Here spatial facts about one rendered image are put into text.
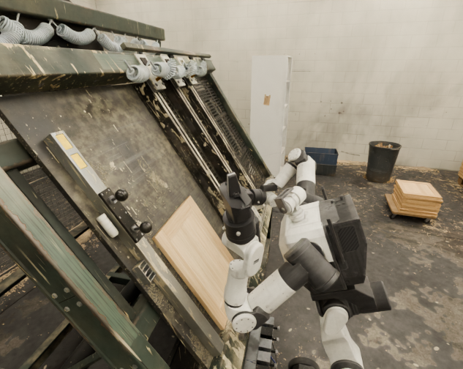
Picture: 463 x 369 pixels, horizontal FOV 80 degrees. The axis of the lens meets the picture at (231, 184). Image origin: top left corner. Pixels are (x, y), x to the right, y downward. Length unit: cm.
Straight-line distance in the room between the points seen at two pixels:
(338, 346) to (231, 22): 604
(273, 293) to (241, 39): 592
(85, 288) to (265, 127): 447
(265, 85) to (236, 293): 428
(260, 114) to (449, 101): 349
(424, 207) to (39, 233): 407
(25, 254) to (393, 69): 613
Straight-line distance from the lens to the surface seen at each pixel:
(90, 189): 97
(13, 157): 99
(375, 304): 130
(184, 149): 151
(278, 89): 489
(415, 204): 425
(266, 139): 505
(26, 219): 81
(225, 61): 658
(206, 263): 129
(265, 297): 96
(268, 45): 636
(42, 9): 179
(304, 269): 92
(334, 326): 133
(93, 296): 84
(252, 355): 141
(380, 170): 547
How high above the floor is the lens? 188
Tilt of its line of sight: 23 degrees down
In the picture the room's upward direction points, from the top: straight up
